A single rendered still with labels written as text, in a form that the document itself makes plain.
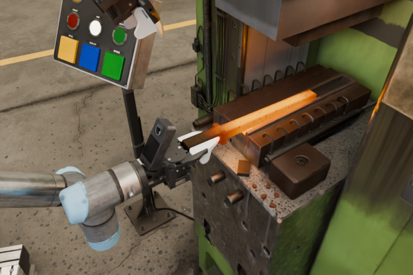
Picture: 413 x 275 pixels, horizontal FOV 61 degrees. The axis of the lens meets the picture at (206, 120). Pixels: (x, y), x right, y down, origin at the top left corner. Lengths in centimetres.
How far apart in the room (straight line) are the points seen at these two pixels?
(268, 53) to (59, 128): 178
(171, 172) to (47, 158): 168
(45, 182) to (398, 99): 72
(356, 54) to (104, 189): 84
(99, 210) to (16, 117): 211
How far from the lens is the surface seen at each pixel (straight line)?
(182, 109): 254
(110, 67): 113
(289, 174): 82
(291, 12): 68
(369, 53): 117
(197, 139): 80
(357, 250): 103
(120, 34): 112
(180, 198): 198
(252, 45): 104
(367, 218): 93
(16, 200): 81
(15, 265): 170
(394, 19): 110
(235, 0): 75
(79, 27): 124
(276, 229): 84
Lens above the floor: 158
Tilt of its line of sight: 40 degrees down
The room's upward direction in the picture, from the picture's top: straight up
